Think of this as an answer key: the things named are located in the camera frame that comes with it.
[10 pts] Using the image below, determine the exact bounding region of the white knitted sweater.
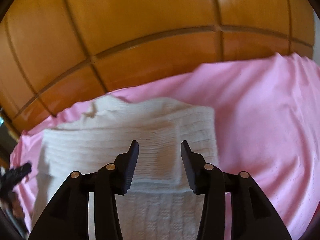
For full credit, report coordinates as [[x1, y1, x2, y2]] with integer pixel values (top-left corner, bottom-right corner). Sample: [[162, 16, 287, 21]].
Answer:
[[32, 95, 218, 239]]

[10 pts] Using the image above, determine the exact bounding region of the pink bed sheet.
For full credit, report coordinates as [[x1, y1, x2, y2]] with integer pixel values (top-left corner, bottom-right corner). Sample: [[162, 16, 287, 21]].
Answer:
[[10, 54, 319, 239]]

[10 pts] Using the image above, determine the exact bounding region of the wooden panelled wardrobe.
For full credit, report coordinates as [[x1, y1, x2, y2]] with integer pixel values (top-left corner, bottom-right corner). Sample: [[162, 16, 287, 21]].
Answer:
[[1, 0, 315, 134]]

